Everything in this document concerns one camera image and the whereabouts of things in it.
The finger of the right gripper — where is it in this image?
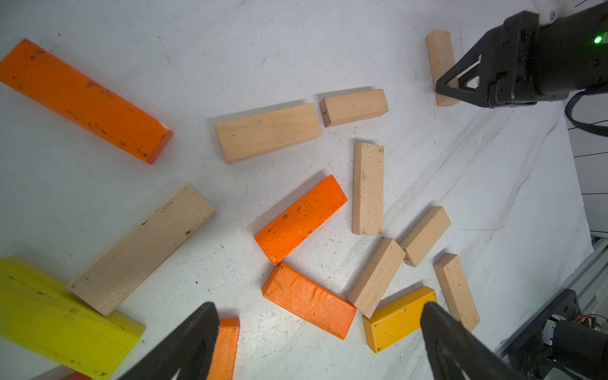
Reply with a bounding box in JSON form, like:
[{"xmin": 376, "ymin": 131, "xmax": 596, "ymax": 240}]
[{"xmin": 436, "ymin": 33, "xmax": 492, "ymax": 108}]

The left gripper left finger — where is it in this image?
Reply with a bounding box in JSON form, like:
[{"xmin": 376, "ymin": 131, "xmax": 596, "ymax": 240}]
[{"xmin": 122, "ymin": 302, "xmax": 219, "ymax": 380}]

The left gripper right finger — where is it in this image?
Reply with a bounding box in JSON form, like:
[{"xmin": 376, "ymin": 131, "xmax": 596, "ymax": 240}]
[{"xmin": 421, "ymin": 302, "xmax": 522, "ymax": 380}]

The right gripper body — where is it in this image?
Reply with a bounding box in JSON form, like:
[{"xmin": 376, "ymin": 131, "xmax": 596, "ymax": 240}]
[{"xmin": 489, "ymin": 11, "xmax": 539, "ymax": 107}]

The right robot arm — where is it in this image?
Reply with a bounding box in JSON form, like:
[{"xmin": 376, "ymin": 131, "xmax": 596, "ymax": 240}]
[{"xmin": 435, "ymin": 3, "xmax": 607, "ymax": 136}]

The orange block lower left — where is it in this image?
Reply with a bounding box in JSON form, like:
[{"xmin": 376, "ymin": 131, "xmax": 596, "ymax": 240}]
[{"xmin": 207, "ymin": 318, "xmax": 240, "ymax": 380}]

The orange block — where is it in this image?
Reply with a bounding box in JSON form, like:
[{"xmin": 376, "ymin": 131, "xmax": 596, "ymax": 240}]
[
  {"xmin": 261, "ymin": 263, "xmax": 357, "ymax": 340},
  {"xmin": 207, "ymin": 318, "xmax": 240, "ymax": 380},
  {"xmin": 254, "ymin": 175, "xmax": 348, "ymax": 265},
  {"xmin": 1, "ymin": 39, "xmax": 174, "ymax": 165}
]

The yellow block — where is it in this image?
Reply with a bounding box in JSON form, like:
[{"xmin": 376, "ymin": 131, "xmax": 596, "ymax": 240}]
[{"xmin": 363, "ymin": 287, "xmax": 437, "ymax": 353}]

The natural wood block small diagonal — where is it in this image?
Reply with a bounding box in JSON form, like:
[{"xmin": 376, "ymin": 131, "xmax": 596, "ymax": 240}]
[{"xmin": 347, "ymin": 237, "xmax": 405, "ymax": 318}]

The red block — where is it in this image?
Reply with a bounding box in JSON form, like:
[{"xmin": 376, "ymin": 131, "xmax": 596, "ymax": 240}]
[{"xmin": 60, "ymin": 372, "xmax": 92, "ymax": 380}]

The natural wood block small right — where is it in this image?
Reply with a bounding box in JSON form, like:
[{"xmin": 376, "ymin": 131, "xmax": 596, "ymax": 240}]
[{"xmin": 400, "ymin": 206, "xmax": 451, "ymax": 267}]

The orange block lower middle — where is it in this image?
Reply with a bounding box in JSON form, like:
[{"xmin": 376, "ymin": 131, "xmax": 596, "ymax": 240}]
[{"xmin": 261, "ymin": 263, "xmax": 357, "ymax": 340}]

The natural wood block vertical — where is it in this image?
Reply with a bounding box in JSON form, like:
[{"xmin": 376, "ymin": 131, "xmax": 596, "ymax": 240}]
[{"xmin": 352, "ymin": 142, "xmax": 384, "ymax": 235}]

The yellow-green block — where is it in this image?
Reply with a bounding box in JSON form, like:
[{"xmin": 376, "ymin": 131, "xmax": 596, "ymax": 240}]
[{"xmin": 1, "ymin": 256, "xmax": 146, "ymax": 379}]

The orange block far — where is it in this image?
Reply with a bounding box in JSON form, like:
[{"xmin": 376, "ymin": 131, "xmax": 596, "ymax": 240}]
[{"xmin": 1, "ymin": 39, "xmax": 174, "ymax": 165}]

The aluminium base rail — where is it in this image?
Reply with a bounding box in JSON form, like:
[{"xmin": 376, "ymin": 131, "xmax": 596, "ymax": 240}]
[{"xmin": 499, "ymin": 237, "xmax": 607, "ymax": 379}]

